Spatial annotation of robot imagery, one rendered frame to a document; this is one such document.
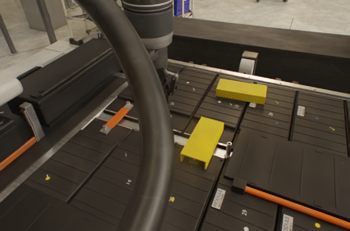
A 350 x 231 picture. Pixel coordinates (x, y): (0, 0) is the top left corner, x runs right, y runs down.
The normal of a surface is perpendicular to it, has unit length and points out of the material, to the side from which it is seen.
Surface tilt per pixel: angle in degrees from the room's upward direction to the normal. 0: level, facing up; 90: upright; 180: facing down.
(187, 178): 0
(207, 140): 0
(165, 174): 38
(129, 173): 0
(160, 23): 90
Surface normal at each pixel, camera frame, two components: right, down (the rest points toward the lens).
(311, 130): -0.02, -0.80
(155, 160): -0.14, -0.48
